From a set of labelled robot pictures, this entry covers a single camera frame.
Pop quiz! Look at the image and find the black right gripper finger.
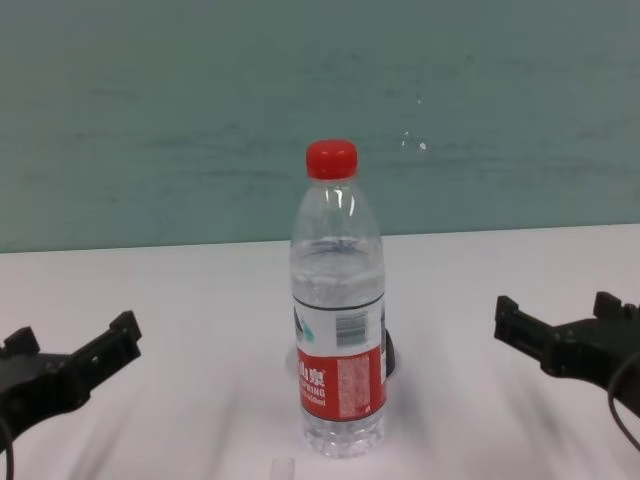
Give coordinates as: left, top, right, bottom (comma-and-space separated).
593, 290, 640, 322
493, 294, 557, 369

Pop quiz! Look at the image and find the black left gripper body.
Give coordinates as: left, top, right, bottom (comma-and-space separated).
0, 344, 99, 446

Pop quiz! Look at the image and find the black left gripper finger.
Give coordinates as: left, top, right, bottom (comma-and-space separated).
0, 327, 41, 359
78, 310, 143, 395

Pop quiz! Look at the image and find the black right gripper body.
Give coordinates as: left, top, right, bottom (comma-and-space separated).
543, 315, 640, 407

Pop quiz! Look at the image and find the clear water bottle red cap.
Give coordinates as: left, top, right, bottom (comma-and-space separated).
289, 138, 389, 459

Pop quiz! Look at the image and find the blue push button black base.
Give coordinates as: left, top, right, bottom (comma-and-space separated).
382, 327, 400, 384

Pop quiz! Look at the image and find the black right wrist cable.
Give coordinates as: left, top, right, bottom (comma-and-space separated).
607, 349, 640, 451

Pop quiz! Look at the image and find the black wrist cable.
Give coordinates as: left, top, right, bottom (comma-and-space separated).
0, 418, 15, 480
607, 349, 640, 451

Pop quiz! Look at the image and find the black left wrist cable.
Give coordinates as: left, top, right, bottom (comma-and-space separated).
0, 418, 15, 480

